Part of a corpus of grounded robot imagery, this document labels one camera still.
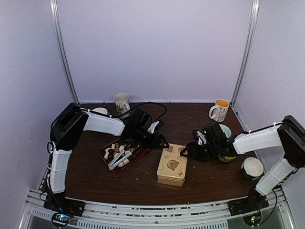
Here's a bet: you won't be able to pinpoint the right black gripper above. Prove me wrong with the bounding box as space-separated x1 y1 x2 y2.
180 141 219 162

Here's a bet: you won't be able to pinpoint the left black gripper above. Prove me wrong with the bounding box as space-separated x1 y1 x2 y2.
134 126 169 148

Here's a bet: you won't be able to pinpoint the bear print tin lid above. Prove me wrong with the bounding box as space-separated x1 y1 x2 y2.
156 144 187 179

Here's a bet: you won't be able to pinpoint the white handled metal tongs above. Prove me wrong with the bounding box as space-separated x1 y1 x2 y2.
108 148 132 170

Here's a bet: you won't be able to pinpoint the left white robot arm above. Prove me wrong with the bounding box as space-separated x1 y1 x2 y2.
47 103 169 212

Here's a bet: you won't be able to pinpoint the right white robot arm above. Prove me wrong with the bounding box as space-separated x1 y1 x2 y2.
180 115 305 211

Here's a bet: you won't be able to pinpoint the dark red chocolate tray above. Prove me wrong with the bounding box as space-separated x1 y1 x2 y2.
99 138 151 172

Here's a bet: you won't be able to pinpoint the beige tin box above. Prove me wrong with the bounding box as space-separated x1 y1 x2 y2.
157 177 185 187

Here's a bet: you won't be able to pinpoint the lime green bowl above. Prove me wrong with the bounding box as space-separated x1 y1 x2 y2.
217 154 236 162

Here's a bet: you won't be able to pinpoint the light blue bowl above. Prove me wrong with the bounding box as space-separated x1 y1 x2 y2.
219 124 232 138

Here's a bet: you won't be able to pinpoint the orange inside white mug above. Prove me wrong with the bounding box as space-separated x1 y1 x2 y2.
208 99 230 122

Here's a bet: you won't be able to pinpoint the patterned white mug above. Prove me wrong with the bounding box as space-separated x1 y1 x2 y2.
113 93 131 114

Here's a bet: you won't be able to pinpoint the dark blue white bowl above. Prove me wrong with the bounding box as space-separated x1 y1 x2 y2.
241 157 264 181

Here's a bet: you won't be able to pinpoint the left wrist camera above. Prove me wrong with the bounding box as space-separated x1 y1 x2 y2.
147 120 164 134

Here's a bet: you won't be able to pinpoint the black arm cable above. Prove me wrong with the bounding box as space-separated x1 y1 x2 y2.
109 102 167 125

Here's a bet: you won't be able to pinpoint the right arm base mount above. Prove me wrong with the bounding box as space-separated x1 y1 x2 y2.
227 198 269 227

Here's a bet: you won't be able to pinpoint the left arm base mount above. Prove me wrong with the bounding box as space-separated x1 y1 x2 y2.
43 199 85 228

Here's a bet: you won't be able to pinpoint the right aluminium frame post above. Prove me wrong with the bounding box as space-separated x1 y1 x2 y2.
231 0 260 107

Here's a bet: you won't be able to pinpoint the aluminium frame post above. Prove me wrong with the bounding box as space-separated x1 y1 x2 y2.
231 0 260 107
50 0 80 104

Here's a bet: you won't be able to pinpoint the left aluminium frame post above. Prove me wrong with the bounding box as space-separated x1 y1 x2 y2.
50 0 80 104

